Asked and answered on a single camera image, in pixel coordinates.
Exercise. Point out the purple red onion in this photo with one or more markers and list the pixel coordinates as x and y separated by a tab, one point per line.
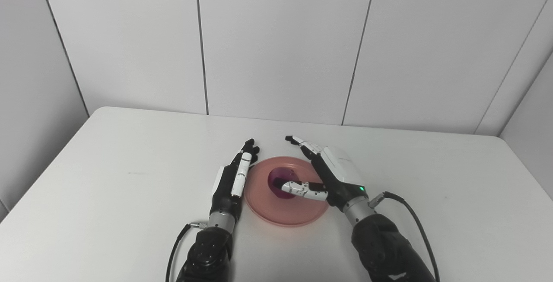
281	175

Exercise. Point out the pink round plate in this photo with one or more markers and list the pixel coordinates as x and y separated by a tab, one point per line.
285	210

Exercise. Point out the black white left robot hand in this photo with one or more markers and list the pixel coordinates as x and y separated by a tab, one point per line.
224	191

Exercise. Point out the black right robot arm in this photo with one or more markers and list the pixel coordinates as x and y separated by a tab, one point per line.
384	247

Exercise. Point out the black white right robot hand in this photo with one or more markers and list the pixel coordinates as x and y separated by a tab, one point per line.
339	174

